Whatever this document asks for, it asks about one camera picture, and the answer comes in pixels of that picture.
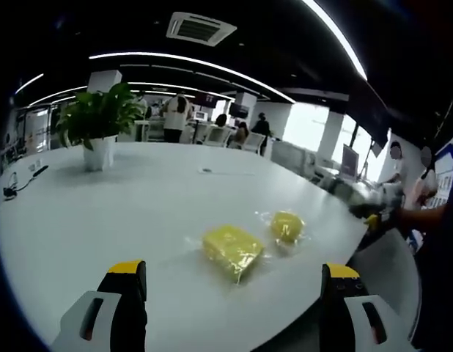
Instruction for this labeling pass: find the black cable with plug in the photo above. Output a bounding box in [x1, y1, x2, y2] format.
[2, 164, 50, 201]

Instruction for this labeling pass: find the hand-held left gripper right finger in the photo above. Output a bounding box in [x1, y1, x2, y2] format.
[320, 262, 414, 352]

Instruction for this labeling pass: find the white office chair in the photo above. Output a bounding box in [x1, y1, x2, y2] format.
[243, 131, 266, 153]
[203, 125, 232, 147]

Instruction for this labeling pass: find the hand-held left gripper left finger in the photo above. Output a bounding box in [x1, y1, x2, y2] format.
[50, 259, 149, 352]

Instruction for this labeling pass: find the white plant pot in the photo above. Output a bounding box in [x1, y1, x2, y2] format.
[82, 134, 118, 172]

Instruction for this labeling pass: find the ceiling air conditioner vent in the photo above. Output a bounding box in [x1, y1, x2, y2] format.
[165, 11, 237, 48]

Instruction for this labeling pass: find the long ceiling light strip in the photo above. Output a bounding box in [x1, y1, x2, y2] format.
[88, 52, 298, 104]
[309, 0, 369, 81]

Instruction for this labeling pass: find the computer monitor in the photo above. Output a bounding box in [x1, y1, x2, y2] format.
[341, 144, 360, 179]

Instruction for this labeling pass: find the person's dark blue clothing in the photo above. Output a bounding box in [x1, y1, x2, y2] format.
[409, 146, 453, 351]

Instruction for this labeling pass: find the green leafy plant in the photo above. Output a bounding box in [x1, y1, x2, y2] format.
[56, 82, 147, 151]

